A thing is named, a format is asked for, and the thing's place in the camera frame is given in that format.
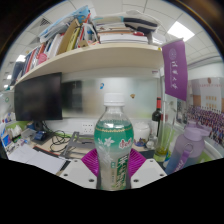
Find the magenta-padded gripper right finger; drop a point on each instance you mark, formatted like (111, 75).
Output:
(148, 172)

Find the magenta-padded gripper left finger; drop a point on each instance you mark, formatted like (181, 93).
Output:
(77, 172)

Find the green-labelled clear drink bottle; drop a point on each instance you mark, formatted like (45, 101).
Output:
(114, 143)

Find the purple water bottle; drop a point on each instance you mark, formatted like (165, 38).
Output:
(188, 146)

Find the grey metal laptop stand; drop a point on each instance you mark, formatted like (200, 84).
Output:
(75, 145)

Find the green glass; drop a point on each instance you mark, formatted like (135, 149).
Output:
(162, 146)

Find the white paper sheet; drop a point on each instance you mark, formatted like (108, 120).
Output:
(40, 158)

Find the white jar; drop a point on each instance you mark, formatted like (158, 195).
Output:
(141, 131)

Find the small blue black box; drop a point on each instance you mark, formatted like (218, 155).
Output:
(40, 135)

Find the dark wine bottle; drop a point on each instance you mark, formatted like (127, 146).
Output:
(156, 116)

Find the blue tissue box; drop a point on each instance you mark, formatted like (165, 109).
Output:
(6, 139)

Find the group photo poster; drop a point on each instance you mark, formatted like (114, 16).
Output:
(208, 120)

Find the black computer monitor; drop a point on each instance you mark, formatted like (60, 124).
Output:
(38, 98)

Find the purple hanging banner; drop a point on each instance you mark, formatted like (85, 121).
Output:
(175, 70)

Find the shelf unit with books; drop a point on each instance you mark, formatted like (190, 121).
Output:
(100, 55)

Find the ceiling lights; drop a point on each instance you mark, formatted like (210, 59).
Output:
(180, 31)

